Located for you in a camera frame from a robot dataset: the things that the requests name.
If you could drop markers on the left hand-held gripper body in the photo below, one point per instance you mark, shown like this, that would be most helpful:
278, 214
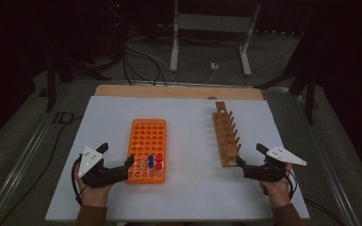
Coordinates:
89, 161

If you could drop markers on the white metal stand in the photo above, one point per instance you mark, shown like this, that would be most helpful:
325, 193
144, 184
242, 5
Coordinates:
212, 23

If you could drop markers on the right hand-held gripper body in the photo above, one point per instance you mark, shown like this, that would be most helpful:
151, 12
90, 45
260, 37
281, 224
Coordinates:
265, 173

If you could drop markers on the white table board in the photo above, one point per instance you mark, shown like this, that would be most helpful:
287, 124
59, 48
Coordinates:
194, 188

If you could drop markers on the blue capped test tube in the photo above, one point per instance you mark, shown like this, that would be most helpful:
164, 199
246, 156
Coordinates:
151, 164
151, 158

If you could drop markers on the person's right hand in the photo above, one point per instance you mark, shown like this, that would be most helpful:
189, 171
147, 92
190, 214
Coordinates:
278, 194

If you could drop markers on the red capped test tube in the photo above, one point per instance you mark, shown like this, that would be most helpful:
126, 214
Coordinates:
159, 158
158, 165

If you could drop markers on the person's left hand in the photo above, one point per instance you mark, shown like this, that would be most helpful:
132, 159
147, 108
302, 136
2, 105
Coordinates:
94, 197

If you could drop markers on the black tripod stand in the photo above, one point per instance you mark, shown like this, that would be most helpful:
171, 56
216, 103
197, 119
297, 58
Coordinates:
52, 78
309, 94

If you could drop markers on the wooden test tube rack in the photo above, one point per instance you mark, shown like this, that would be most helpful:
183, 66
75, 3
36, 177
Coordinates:
227, 144

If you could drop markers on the orange plastic test tube rack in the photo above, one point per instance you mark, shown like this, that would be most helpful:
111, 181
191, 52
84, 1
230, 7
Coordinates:
147, 135

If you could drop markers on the aluminium floor rail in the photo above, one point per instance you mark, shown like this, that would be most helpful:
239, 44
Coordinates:
326, 163
22, 160

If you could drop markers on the dark equipment with red light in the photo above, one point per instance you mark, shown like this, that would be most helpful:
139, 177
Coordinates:
118, 28

